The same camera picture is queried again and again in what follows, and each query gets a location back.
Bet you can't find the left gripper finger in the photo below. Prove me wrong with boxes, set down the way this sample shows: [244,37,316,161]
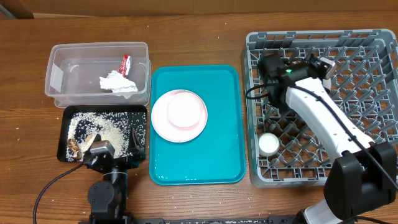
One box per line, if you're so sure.
[129,127,145,154]
[84,134,101,152]

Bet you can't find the rice and food scraps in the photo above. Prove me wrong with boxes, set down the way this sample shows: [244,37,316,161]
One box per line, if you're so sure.
[65,112,147,162]

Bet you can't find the pink plate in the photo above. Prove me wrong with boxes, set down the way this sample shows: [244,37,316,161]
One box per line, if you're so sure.
[151,90,208,143]

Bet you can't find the white napkin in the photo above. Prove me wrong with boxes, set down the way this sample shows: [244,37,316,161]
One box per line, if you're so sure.
[99,70,138,93]

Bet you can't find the pink bowl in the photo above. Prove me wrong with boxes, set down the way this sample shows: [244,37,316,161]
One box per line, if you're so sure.
[167,91,203,128]

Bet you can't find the red snack wrapper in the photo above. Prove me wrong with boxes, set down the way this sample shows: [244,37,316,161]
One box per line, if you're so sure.
[117,55,131,78]

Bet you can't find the white cup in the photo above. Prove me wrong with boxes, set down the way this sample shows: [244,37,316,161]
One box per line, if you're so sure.
[258,133,280,157]

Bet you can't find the grey bowl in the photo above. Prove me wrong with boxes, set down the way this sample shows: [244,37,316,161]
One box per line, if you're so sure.
[322,79,331,93]

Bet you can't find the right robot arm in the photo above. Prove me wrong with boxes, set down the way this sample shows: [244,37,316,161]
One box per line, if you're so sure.
[257,54,397,223]

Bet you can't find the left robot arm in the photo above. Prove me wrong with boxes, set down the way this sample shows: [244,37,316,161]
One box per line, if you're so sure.
[83,128,146,223]

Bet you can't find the grey dishwasher rack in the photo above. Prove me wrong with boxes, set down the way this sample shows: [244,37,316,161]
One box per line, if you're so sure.
[241,29,397,188]

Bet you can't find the black tray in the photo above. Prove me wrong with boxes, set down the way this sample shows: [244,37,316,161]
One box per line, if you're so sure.
[57,105,147,162]

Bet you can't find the clear plastic bin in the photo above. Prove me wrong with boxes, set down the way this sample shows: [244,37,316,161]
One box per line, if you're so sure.
[44,42,151,108]

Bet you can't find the teal serving tray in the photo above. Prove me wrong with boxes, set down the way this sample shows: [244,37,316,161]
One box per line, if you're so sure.
[149,65,246,185]

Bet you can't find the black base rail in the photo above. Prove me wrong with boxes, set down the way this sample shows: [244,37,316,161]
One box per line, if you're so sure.
[85,215,305,224]

